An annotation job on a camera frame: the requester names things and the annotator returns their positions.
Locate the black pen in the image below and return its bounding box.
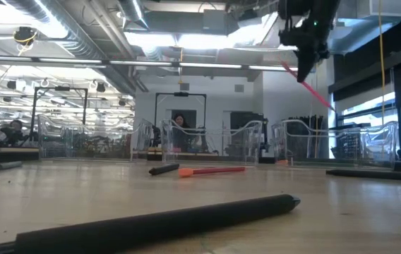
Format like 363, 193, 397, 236
0, 193, 301, 254
148, 162, 181, 176

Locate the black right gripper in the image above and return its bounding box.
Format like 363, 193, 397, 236
277, 0, 342, 84

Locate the black ceiling camera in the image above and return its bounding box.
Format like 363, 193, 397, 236
12, 26, 40, 47

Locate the black pencil with orange cap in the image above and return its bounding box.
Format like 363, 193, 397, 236
325, 169, 401, 183

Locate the clear plastic bin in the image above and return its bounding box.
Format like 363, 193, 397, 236
37, 113, 154, 160
160, 119, 263, 165
270, 119, 399, 169

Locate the black overhead rig frame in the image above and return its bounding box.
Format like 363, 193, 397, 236
154, 92, 208, 142
30, 86, 89, 144

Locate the pink pencil with orange cap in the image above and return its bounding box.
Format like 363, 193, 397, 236
278, 59, 336, 112

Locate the person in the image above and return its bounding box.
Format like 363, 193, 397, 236
0, 119, 25, 146
171, 112, 193, 152

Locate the red pencil with orange cap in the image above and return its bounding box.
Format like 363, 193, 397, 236
178, 166, 247, 179

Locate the long ceiling light strip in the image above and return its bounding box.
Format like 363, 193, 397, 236
0, 54, 299, 73

